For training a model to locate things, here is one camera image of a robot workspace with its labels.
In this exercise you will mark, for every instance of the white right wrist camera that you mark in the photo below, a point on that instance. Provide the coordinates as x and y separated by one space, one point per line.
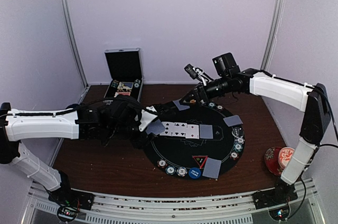
198 74

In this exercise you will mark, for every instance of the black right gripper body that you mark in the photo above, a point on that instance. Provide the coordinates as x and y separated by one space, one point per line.
202 89

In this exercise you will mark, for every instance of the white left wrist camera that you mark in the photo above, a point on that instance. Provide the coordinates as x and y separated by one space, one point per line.
147 116

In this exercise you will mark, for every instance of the red floral plate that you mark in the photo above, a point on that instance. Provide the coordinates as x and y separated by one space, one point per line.
272 161

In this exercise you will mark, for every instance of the dark blue mug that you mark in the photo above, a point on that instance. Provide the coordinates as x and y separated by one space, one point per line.
72 106

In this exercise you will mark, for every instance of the aluminium poker case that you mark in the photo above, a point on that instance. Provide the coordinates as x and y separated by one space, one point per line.
125 66

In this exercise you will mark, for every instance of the four of clubs card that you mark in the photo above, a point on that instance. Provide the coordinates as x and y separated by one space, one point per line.
179 129

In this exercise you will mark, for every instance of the round black poker mat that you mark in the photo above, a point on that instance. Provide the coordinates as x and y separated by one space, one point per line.
178 151

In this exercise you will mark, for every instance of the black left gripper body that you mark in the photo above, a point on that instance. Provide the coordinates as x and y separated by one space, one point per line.
140 142

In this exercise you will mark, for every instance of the metal frame post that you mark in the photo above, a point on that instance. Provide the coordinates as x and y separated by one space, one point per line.
72 42
272 36

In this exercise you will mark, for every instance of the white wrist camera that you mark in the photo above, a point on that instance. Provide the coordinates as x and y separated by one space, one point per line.
198 74
147 116

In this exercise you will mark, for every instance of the mixed chip stack in case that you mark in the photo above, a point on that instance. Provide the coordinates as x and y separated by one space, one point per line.
114 84

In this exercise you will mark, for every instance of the red card deck in case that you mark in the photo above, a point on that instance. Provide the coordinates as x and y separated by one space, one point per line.
122 93

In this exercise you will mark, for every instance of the face-down cards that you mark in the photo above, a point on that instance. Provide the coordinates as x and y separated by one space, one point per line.
179 106
212 168
233 120

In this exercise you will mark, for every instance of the right metal frame post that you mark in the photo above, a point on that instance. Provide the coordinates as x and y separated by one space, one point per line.
272 36

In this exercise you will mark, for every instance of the grey playing card deck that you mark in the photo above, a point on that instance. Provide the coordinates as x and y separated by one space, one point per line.
155 128

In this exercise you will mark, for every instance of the three of spades card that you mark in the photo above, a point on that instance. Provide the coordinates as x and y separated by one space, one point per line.
168 129

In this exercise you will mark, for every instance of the left metal frame post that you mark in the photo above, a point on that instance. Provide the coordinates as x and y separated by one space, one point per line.
72 42

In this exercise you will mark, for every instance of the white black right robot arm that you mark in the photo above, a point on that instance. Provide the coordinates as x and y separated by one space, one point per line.
291 103

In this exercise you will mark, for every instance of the blue small blind button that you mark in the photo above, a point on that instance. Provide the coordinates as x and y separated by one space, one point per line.
194 173

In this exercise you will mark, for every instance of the two of diamonds card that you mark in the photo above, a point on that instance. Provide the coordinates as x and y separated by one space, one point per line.
192 131

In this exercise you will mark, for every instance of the front aluminium rail base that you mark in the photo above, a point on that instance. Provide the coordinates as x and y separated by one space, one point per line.
231 208

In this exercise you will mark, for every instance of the blue white 10 chip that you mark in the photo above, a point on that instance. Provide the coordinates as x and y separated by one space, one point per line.
181 172
239 140

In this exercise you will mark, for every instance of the black white dealer button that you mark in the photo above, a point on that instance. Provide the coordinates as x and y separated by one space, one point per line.
237 132

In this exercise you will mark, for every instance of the blue card deck in case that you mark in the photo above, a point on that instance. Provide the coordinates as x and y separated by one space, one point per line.
125 85

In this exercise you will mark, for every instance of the red triangular all-in marker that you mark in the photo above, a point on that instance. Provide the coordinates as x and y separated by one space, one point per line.
200 160

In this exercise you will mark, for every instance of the green chip stack in case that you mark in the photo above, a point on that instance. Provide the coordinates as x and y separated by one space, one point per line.
136 83

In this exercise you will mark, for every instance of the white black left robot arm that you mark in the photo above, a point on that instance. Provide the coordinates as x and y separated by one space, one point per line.
81 122

